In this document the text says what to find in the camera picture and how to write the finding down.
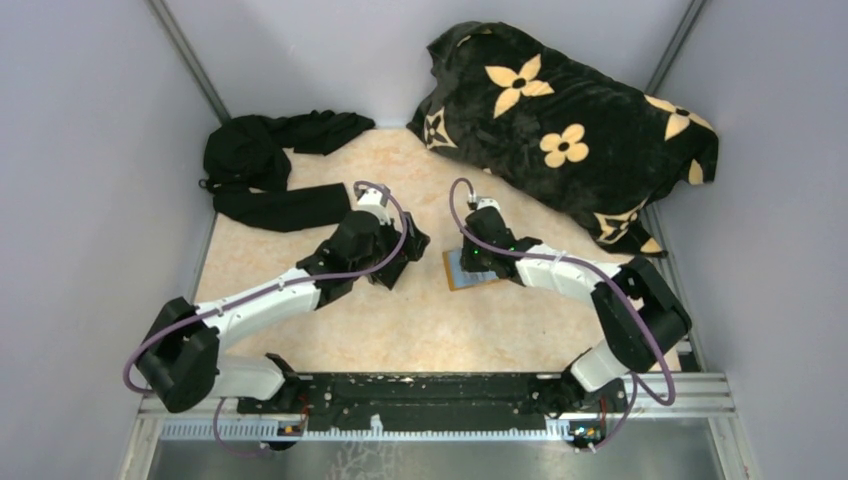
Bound yellow leather card holder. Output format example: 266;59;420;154
442;249;499;292

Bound black plastic card bin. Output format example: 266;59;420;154
368;226;430;290

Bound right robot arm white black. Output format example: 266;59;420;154
460;201;692;412

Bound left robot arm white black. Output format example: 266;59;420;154
130;211;430;414

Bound black blanket yellow flowers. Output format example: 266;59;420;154
408;21;719;258

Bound black crumpled garment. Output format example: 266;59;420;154
198;110;375;233

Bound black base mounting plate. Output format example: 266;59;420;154
237;373;627;432

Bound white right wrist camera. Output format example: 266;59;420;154
469;197;501;212

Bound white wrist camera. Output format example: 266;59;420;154
469;197;501;212
356;187;391;224

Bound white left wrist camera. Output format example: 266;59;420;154
356;187;391;224

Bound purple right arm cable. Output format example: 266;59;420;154
449;177;677;452

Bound aluminium frame rail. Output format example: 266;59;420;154
138;372;735;442

